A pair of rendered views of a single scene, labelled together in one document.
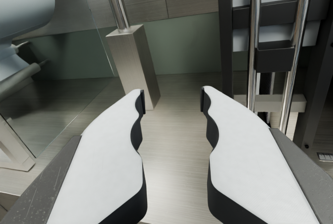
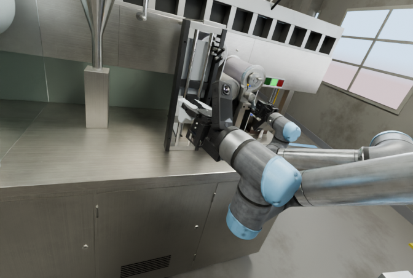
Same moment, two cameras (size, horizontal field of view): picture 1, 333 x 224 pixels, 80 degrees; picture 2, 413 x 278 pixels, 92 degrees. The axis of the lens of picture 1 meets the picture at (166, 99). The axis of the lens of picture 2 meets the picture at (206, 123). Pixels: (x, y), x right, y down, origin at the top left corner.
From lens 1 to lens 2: 48 cm
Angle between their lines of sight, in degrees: 43
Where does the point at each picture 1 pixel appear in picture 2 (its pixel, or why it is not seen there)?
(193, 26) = (134, 75)
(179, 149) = (137, 147)
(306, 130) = not seen: hidden behind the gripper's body
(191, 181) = (150, 160)
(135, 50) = (106, 84)
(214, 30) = (148, 82)
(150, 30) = not seen: hidden behind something
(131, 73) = (97, 99)
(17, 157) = not seen: outside the picture
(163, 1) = (116, 55)
